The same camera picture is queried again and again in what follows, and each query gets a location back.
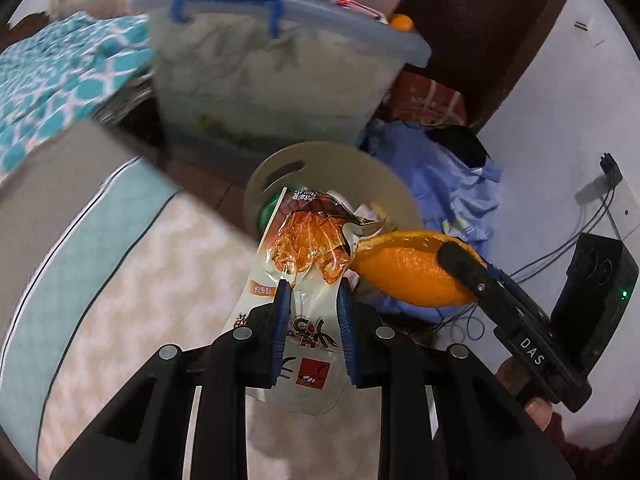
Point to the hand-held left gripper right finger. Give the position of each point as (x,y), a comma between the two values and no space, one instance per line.
(346,332)

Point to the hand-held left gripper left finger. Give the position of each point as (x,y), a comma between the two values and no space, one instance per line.
(282,330)

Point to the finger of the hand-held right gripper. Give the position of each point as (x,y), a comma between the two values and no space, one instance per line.
(500,276)
(462,265)

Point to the large orange peel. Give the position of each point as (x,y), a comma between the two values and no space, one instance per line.
(410,270)

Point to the white orange snack wrapper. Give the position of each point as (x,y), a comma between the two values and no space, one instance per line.
(300,240)

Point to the beige trash bin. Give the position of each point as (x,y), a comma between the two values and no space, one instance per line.
(350,165)

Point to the person's right hand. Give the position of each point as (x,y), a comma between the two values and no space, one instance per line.
(512,375)

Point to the blue clothing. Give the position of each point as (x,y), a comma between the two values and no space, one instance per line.
(430,180)

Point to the black cloth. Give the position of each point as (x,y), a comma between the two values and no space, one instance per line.
(457,145)

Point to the black plug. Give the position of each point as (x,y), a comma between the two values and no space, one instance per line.
(611,165)

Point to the red patterned cloth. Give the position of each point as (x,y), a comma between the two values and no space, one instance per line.
(425,100)

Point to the dark wooden cabinet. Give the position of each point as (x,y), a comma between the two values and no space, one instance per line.
(475,35)

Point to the small orange round object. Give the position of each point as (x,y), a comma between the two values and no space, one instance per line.
(401,21)

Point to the small red item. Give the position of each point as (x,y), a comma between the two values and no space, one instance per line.
(357,7)

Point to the teal patterned blanket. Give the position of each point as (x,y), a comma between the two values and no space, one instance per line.
(50,85)

